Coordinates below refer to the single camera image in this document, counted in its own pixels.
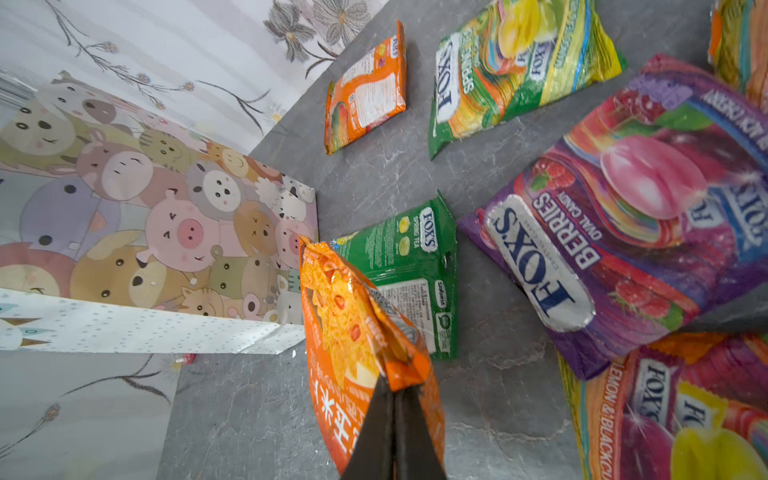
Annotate small orange snack packet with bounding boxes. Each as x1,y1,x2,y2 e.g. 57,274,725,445
324,21,407,155

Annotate white cartoon paper bag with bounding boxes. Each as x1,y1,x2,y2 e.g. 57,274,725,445
1,74,318,354

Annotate red orange Fox's candy bag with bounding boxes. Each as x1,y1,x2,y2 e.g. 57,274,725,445
708,0,767,113

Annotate green Fox's tea packet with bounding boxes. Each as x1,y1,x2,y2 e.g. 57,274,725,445
330,194,458,360

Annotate pink yellow Fox's candy bag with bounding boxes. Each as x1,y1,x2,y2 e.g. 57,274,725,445
559,333,767,479

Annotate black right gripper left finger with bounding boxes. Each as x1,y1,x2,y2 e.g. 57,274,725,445
341,376,394,480

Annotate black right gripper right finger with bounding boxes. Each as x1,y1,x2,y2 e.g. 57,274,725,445
394,386,447,480

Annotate orange corn snack bag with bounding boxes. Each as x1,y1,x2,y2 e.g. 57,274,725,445
299,237,446,478

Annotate green yellow Fox's candy bag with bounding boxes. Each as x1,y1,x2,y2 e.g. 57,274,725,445
428,0,626,157

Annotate purple Fox's berries bag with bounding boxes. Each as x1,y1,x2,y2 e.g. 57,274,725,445
458,55,767,380

